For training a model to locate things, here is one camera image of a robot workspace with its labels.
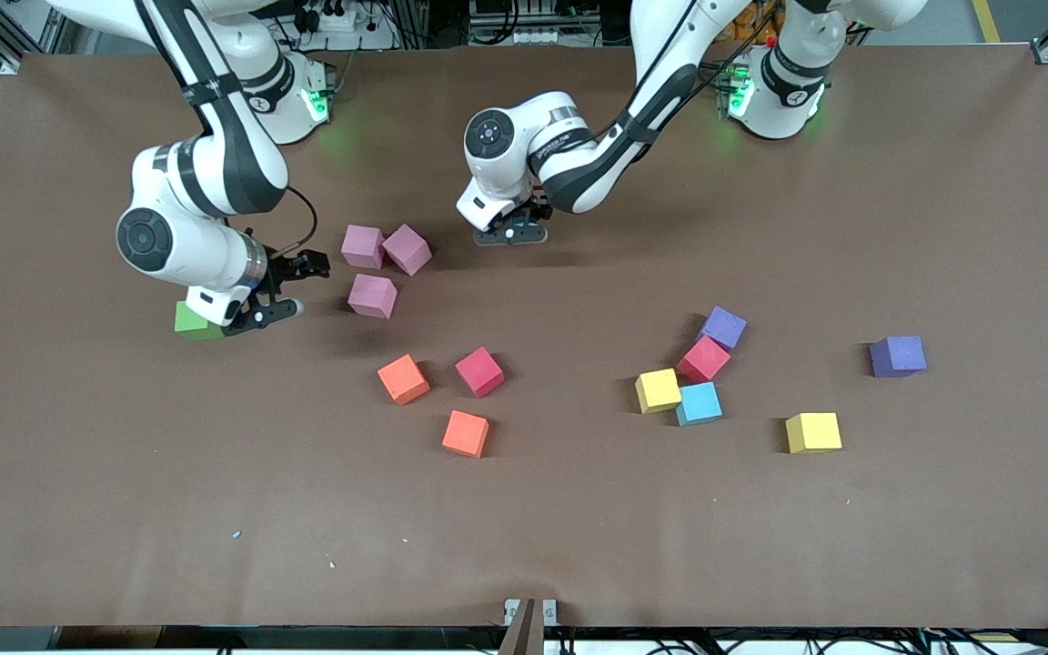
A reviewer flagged pink foam cube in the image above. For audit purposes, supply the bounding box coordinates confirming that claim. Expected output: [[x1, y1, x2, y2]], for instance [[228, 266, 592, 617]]
[[382, 224, 434, 277], [341, 225, 387, 270], [347, 274, 398, 320]]

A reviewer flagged orange foam cube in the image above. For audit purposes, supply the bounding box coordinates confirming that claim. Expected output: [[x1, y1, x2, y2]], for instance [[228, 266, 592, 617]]
[[441, 409, 491, 459], [377, 354, 432, 407]]

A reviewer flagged yellow foam cube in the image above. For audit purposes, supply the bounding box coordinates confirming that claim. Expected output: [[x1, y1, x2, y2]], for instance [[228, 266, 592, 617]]
[[784, 412, 843, 455], [635, 368, 683, 416]]

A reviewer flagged cyan foam cube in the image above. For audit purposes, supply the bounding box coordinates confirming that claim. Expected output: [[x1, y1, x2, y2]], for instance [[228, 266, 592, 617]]
[[675, 382, 724, 428]]

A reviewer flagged green foam cube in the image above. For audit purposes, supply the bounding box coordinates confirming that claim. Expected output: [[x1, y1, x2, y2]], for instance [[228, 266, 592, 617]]
[[174, 300, 227, 343]]

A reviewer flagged red foam cube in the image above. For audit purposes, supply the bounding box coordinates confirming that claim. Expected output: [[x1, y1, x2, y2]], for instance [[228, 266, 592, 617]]
[[677, 336, 732, 384], [454, 346, 507, 399]]

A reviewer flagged purple foam cube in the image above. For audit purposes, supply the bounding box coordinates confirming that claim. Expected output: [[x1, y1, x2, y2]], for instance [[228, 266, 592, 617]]
[[699, 306, 749, 352], [869, 336, 928, 378]]

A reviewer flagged white power strip with plugs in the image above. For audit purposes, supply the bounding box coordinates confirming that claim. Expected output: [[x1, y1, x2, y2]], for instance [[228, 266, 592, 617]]
[[301, 0, 361, 33]]

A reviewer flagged orange fruit pile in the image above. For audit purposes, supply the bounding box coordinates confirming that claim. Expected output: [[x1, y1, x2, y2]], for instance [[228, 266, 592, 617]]
[[724, 9, 780, 46]]

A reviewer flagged metal table edge bracket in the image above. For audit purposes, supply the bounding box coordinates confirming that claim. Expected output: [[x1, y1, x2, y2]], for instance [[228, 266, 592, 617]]
[[503, 598, 559, 627]]

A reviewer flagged black cable bundle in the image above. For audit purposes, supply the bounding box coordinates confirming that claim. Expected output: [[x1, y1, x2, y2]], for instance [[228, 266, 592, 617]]
[[651, 626, 1048, 655]]

